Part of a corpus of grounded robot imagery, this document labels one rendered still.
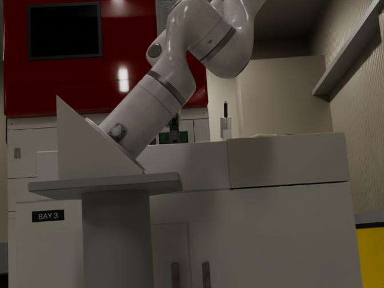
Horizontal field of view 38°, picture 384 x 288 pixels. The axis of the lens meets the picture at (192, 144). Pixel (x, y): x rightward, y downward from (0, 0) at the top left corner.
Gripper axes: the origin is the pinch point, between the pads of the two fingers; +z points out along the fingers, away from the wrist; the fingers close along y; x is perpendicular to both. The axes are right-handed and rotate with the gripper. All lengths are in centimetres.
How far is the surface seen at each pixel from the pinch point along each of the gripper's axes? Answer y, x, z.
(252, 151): 3.1, 22.4, 6.8
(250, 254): -2.7, 18.9, 35.6
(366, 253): -255, 140, -7
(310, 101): -493, 189, -250
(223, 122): -21.6, 17.5, -14.1
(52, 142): -54, -48, -25
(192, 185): 1.3, 4.2, 15.5
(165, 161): 2.8, -3.2, 8.2
